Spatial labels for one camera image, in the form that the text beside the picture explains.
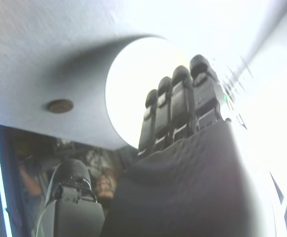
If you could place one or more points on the brown round disc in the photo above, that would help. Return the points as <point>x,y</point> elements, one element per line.
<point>60,106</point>

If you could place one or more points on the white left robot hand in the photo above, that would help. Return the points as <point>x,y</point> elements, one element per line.
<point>182,192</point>

